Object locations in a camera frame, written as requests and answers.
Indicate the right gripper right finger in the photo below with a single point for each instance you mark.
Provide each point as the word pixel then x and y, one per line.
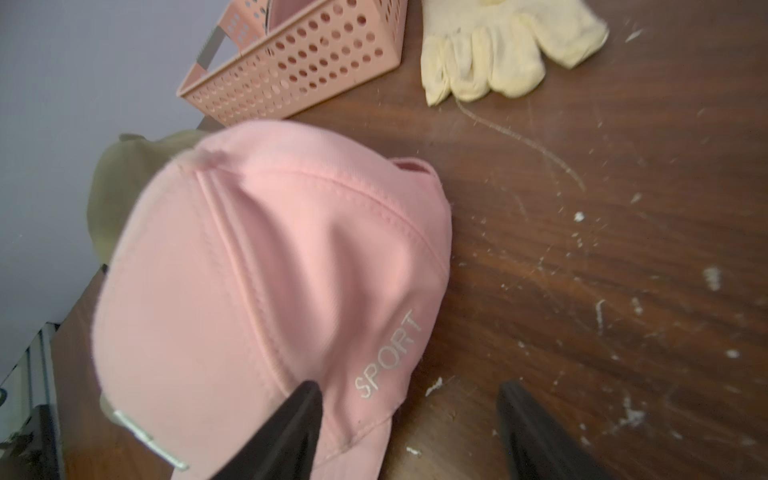
pixel 536 445

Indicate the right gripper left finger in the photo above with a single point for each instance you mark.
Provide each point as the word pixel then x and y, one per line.
pixel 285 446

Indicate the pink baseball cap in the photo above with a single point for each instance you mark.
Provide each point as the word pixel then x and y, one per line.
pixel 272 253

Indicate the beige baseball cap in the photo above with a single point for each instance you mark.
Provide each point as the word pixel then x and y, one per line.
pixel 121 174

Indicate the pink plastic basket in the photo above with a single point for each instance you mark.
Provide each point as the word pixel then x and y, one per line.
pixel 274 59

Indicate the cream work glove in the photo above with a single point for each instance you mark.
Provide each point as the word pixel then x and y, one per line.
pixel 470 48

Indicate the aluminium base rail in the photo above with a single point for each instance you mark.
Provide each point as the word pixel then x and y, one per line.
pixel 31 445

